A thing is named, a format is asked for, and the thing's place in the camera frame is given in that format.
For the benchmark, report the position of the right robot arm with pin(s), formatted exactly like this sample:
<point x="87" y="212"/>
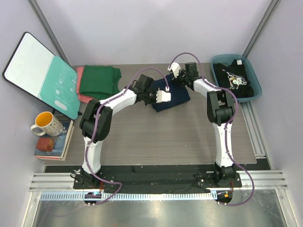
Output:
<point x="220" y="110"/>

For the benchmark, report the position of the right aluminium frame post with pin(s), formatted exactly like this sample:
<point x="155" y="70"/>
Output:
<point x="271" y="8"/>

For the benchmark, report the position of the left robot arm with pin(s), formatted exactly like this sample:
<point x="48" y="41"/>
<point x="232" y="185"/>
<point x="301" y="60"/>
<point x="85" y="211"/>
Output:
<point x="96" y="123"/>

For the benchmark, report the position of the teal plastic bin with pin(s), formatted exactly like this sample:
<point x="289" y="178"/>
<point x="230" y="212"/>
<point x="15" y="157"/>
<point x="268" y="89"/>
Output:
<point x="227" y="59"/>

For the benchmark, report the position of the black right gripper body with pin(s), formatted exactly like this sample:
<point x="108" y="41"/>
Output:
<point x="182" y="78"/>

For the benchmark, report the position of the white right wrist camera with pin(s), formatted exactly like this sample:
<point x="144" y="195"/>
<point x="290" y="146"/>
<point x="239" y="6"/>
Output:
<point x="174" y="68"/>

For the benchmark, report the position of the red small box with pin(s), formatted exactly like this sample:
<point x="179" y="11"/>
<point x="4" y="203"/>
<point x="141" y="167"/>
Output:
<point x="45" y="144"/>

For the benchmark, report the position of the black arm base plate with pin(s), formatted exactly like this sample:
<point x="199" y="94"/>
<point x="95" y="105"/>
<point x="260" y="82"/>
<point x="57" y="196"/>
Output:
<point x="163" y="175"/>

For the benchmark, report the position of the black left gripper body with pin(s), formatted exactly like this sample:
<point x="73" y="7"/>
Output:
<point x="150" y="98"/>

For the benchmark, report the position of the left aluminium frame post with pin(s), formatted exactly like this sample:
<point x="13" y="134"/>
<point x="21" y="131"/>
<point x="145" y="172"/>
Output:
<point x="43" y="21"/>

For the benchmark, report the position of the navy blue t shirt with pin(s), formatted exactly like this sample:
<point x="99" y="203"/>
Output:
<point x="179" y="95"/>

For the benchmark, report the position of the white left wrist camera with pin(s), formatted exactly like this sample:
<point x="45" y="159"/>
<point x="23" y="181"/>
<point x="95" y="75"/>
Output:
<point x="163" y="95"/>

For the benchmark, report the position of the aluminium frame post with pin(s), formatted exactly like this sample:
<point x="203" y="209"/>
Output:
<point x="43" y="21"/>
<point x="271" y="8"/>

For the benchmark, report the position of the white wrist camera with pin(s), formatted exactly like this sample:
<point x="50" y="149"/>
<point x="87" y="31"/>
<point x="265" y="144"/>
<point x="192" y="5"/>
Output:
<point x="174" y="68"/>
<point x="163" y="95"/>

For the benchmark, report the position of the folded pink t shirt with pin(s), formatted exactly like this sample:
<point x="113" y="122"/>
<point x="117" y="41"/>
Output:
<point x="87" y="81"/>

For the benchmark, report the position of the yellow inside floral mug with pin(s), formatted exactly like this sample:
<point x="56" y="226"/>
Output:
<point x="46" y="123"/>

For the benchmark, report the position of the aluminium front rail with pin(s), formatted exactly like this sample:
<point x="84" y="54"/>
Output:
<point x="136" y="187"/>

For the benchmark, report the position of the white and teal board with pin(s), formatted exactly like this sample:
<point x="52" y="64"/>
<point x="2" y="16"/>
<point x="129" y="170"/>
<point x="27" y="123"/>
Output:
<point x="35" y="69"/>

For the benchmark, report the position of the stack of books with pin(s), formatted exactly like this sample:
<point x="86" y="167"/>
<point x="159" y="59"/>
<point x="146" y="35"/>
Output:
<point x="62" y="142"/>

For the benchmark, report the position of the folded green t shirt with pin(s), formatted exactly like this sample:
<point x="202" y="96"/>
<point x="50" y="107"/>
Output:
<point x="108" y="77"/>

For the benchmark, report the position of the black printed t shirt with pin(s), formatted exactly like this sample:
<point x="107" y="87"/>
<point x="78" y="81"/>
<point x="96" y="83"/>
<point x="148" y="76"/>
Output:
<point x="234" y="78"/>

